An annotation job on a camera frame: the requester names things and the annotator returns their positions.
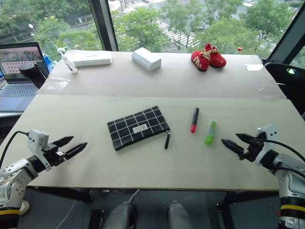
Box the black white grid pencil case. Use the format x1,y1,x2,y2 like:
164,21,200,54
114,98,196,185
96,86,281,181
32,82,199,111
107,105,172,151

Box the black table frame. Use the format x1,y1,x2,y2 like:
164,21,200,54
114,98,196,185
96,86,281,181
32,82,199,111
26,187,282,229

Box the white rectangular block box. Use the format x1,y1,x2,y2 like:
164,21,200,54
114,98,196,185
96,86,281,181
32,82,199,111
131,47,162,72

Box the red black marker pen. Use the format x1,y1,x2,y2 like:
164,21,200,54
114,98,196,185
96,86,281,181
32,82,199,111
190,107,200,133

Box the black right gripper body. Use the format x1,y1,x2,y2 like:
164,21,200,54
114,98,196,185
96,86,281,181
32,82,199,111
238,132,267,163

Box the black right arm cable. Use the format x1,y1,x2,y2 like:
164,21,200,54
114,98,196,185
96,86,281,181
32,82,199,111
263,139,305,165

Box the white floor cable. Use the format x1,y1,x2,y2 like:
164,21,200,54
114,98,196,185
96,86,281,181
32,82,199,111
56,189,141,229

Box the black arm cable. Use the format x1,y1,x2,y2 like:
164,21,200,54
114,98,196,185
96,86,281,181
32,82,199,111
263,139,305,165
0,131,30,163

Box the red toy shoe yellow laces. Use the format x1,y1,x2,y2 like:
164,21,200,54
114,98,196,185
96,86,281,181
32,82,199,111
204,43,227,69

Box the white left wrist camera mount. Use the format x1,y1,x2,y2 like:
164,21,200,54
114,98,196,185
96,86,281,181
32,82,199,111
27,129,51,171

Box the clear plastic bag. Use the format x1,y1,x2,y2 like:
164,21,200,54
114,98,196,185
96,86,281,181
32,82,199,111
44,76,71,90

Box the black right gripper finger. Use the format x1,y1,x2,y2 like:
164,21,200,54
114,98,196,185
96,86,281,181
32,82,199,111
235,133,254,145
221,138,245,158

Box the laptop computer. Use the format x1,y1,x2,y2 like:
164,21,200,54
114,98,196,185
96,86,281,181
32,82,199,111
0,42,50,118

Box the grey rounded robot leg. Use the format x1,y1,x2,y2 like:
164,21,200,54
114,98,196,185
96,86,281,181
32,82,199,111
168,200,194,229
102,202,137,229

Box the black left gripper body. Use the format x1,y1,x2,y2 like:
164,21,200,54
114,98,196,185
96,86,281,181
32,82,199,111
41,142,66,168

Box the red toy shoe yellow M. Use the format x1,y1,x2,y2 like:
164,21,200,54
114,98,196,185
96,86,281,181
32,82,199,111
191,50,211,72

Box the black window frame post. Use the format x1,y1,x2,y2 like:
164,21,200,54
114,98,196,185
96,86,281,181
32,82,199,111
88,0,119,52

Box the flat white box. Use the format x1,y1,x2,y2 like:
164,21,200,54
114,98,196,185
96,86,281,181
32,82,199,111
71,51,112,67

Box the black round desk device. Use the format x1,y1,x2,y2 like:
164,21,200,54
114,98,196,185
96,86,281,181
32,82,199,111
19,62,47,90

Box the green highlighter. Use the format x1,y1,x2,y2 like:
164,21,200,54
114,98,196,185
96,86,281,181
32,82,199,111
204,119,218,145

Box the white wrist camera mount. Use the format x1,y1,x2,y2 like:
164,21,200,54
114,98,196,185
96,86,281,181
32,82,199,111
254,124,279,166
27,129,51,171

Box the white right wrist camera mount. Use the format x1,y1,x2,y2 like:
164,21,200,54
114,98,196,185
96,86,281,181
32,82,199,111
254,124,279,166

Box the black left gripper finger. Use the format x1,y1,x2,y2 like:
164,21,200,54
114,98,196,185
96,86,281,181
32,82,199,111
52,136,74,148
63,142,88,161

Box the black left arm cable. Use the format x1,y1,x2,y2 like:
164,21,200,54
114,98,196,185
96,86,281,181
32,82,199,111
0,131,30,163

